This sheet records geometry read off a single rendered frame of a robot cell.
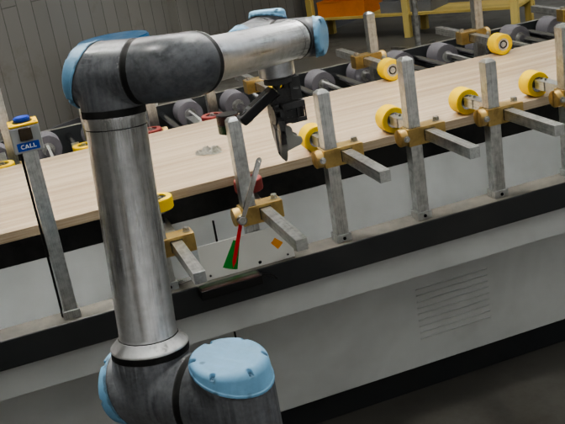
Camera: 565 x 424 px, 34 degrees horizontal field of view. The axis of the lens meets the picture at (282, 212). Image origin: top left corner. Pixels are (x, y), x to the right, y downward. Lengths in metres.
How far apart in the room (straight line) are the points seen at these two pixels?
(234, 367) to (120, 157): 0.42
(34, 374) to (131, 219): 0.92
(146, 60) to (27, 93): 5.75
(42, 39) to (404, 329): 4.98
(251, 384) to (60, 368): 0.94
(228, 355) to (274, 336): 1.14
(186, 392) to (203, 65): 0.59
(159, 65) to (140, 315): 0.46
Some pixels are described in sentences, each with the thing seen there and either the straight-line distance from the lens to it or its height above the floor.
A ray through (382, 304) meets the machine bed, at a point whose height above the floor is 0.36.
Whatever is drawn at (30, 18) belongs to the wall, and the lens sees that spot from 7.37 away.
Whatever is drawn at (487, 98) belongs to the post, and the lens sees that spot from 2.66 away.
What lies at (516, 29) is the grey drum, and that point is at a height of 0.84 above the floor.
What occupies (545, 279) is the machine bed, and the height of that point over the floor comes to 0.27.
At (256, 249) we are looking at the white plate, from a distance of 2.47.
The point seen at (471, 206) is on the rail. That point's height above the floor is 0.70.
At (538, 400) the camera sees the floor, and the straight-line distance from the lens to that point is 3.08.
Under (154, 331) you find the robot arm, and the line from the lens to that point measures 1.73.
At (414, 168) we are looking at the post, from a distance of 2.59.
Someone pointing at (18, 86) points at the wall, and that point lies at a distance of 7.27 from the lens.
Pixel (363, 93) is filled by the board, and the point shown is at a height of 0.90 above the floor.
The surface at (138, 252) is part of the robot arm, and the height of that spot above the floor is 1.08.
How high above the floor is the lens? 1.67
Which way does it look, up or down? 20 degrees down
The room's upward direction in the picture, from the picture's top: 9 degrees counter-clockwise
